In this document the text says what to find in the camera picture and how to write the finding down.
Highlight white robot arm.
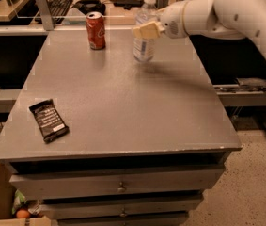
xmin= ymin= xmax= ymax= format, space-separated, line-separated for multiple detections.
xmin=133 ymin=0 xmax=266 ymax=59

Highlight bottom grey drawer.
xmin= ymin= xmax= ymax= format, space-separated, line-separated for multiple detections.
xmin=58 ymin=212 xmax=189 ymax=226

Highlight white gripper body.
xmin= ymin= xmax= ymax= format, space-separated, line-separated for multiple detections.
xmin=160 ymin=0 xmax=188 ymax=39

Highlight red coke can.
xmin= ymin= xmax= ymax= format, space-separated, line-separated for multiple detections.
xmin=86 ymin=11 xmax=105 ymax=50

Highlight grey drawer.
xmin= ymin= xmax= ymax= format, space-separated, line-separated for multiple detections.
xmin=58 ymin=212 xmax=189 ymax=226
xmin=10 ymin=165 xmax=225 ymax=200
xmin=40 ymin=193 xmax=203 ymax=219

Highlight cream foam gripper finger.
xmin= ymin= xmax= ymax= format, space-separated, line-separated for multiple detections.
xmin=132 ymin=21 xmax=165 ymax=40

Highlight green snack bag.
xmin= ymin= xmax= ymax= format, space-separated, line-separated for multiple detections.
xmin=11 ymin=189 xmax=26 ymax=215

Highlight top grey drawer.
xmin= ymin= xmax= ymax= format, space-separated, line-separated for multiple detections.
xmin=10 ymin=165 xmax=225 ymax=200

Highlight black snack bar wrapper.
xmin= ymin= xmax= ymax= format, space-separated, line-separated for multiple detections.
xmin=29 ymin=99 xmax=70 ymax=143

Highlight grey metal post left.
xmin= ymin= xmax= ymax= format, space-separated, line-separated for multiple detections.
xmin=36 ymin=0 xmax=55 ymax=31

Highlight black keyboard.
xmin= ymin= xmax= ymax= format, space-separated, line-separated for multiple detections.
xmin=37 ymin=0 xmax=73 ymax=24

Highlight clear plastic water bottle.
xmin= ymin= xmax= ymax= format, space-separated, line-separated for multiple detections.
xmin=133 ymin=0 xmax=157 ymax=62

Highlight orange fruit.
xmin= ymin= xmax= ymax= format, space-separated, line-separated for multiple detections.
xmin=15 ymin=208 xmax=31 ymax=219

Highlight middle grey drawer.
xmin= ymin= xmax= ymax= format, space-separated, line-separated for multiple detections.
xmin=40 ymin=193 xmax=203 ymax=219

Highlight grey drawer cabinet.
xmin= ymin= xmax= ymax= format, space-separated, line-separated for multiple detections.
xmin=0 ymin=27 xmax=243 ymax=226

